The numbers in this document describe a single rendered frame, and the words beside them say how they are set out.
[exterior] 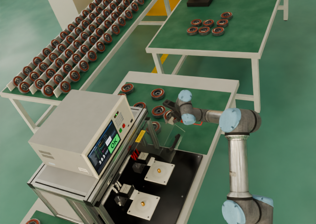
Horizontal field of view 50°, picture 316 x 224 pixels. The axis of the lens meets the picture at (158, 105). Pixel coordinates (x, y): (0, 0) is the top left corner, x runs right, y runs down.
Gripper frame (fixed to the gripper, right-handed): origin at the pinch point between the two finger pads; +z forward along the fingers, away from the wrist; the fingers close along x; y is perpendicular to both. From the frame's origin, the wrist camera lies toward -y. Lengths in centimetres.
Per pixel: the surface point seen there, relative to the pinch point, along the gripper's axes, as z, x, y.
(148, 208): -1, -54, 31
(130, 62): 182, 102, -125
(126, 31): 91, 80, -119
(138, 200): 3, -54, 23
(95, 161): -32, -63, -4
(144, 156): -3.5, -34.1, 7.1
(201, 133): 7.9, 9.8, 21.3
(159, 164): 7.2, -27.7, 16.2
